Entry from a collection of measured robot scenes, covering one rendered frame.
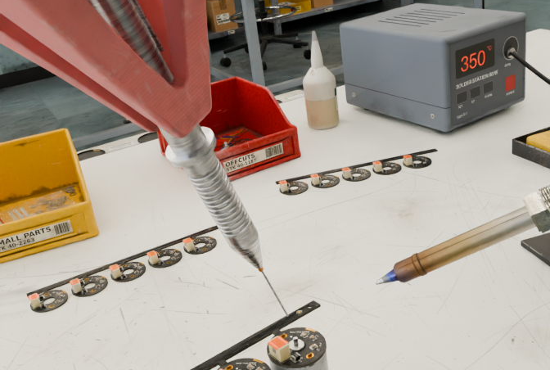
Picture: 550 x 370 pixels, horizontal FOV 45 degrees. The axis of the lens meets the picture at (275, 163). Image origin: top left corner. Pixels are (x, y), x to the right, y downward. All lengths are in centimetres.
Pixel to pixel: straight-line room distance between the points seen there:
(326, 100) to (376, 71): 6
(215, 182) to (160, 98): 4
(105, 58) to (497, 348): 28
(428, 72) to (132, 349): 37
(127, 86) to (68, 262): 37
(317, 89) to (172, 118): 50
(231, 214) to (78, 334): 24
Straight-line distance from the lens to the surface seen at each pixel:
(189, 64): 19
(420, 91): 65
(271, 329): 30
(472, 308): 41
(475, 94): 66
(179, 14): 18
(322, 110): 69
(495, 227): 24
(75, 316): 46
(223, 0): 454
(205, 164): 20
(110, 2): 18
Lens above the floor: 99
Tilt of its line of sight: 23 degrees down
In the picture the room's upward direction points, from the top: 8 degrees counter-clockwise
